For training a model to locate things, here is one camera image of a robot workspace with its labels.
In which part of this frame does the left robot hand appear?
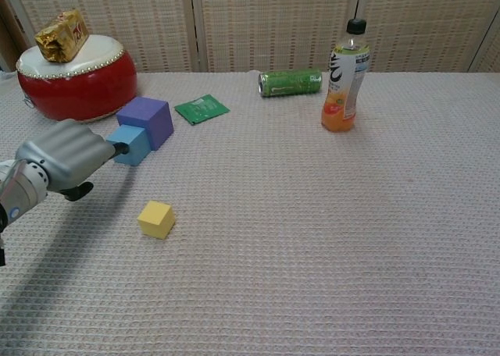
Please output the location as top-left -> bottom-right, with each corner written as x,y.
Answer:
14,118 -> 130,202

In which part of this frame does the blue foam cube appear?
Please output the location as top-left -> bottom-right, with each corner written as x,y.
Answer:
105,124 -> 152,166

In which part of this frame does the purple foam cube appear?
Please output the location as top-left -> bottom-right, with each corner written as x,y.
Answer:
116,96 -> 175,151

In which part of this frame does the yellow foam cube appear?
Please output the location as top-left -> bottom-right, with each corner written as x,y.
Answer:
137,200 -> 176,240

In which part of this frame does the red drum white skin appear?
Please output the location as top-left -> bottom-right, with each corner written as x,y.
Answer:
16,34 -> 138,123

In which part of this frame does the gold foil snack packet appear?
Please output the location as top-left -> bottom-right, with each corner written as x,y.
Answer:
34,8 -> 89,64

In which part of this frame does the brown wooden cabinet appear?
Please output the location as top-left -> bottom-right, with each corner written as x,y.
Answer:
0,0 -> 30,73

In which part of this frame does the green sachet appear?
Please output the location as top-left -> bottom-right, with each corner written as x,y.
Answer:
173,94 -> 230,126

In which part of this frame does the green drink can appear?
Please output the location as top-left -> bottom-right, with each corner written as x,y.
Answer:
257,69 -> 323,98

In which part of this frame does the woven pale tablecloth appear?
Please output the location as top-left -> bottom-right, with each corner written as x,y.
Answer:
0,71 -> 500,356

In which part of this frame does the bamboo folding screen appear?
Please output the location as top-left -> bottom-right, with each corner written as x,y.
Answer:
0,0 -> 500,74

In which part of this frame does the orange juice bottle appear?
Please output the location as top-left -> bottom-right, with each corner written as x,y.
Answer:
320,18 -> 371,134

